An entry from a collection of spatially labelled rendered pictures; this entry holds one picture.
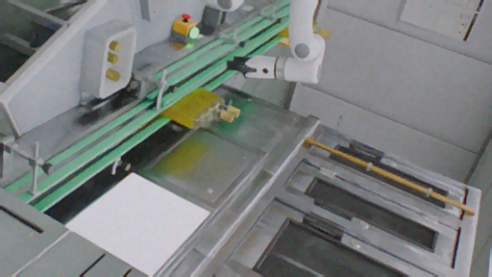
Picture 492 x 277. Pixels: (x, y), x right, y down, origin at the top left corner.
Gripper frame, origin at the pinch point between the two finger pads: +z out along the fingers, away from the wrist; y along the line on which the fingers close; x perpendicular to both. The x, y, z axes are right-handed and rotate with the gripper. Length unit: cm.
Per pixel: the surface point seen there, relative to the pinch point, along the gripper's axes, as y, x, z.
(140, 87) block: -6.7, -10.5, 34.4
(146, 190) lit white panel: -28, -39, 21
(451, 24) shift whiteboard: 591, -118, -23
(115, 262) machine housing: -92, -13, -15
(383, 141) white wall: 594, -293, 48
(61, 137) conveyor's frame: -45, -15, 39
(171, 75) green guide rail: 5.8, -9.4, 28.9
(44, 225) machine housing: -93, -9, 1
